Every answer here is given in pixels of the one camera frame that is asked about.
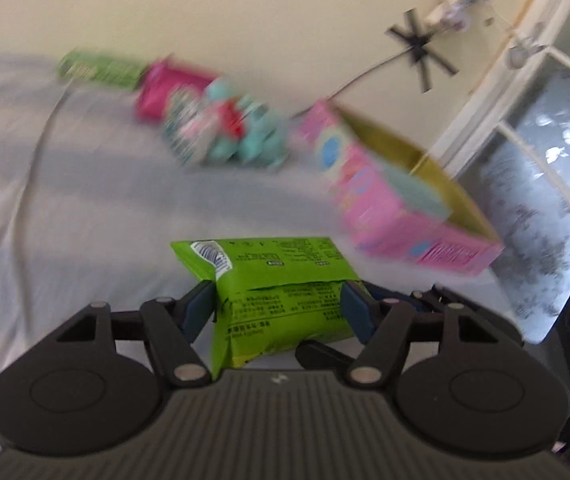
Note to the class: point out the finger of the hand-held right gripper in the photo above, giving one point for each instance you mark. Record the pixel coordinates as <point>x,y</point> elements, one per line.
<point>322,352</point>
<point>430,299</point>

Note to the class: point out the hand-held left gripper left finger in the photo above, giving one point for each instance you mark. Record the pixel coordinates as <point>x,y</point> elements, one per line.
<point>200,310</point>

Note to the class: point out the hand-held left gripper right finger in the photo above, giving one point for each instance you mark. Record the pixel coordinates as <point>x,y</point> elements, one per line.
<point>357,312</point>

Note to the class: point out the green snack packet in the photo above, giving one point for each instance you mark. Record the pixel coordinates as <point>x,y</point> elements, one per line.
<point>275,305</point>

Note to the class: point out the pink biscuit tin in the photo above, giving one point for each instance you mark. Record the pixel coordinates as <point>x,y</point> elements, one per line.
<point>390,220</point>

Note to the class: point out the teal plush bear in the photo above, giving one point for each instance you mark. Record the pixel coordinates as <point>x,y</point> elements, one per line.
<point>260,135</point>

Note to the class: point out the teal pencil case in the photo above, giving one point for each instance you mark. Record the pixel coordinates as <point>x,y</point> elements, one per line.
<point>182,125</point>

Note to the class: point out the pink packet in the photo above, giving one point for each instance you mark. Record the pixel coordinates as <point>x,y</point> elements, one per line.
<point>157,90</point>

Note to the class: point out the long green carton box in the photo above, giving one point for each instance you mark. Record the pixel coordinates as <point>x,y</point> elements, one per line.
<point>100,70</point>

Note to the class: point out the striped bed sheet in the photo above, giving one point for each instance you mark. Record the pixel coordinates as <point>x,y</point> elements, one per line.
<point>90,210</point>

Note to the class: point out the frosted floral window pane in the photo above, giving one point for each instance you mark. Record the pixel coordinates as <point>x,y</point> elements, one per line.
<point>540,185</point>

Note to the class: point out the black tape cross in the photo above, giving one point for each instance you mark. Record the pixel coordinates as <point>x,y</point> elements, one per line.
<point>417,45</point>

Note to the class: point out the window latch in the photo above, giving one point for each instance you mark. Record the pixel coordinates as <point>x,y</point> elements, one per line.
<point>525,47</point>

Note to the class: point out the white window frame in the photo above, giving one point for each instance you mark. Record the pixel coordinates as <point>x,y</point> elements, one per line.
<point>490,95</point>

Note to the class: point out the white wall device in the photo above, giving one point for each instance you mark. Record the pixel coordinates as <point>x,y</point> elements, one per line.
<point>457,2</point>

